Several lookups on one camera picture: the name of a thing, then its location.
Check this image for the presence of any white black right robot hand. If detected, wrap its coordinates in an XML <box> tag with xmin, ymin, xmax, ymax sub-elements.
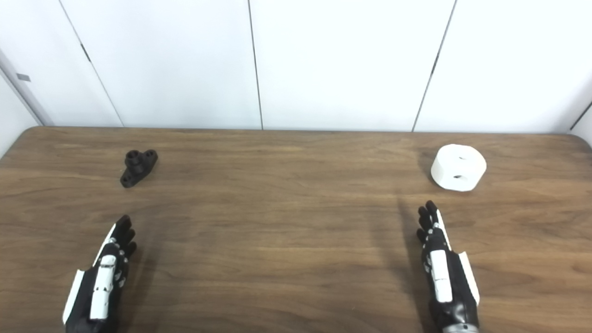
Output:
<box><xmin>416</xmin><ymin>200</ymin><xmax>480</xmax><ymax>330</ymax></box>

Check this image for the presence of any black flanged holder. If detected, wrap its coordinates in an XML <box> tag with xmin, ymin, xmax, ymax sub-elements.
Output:
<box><xmin>120</xmin><ymin>149</ymin><xmax>159</xmax><ymax>188</ymax></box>

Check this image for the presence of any round white piece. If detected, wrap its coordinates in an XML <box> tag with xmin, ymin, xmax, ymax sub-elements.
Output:
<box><xmin>431</xmin><ymin>144</ymin><xmax>487</xmax><ymax>192</ymax></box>

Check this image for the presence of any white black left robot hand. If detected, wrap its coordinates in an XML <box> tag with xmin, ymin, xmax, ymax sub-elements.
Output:
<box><xmin>62</xmin><ymin>215</ymin><xmax>137</xmax><ymax>333</ymax></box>

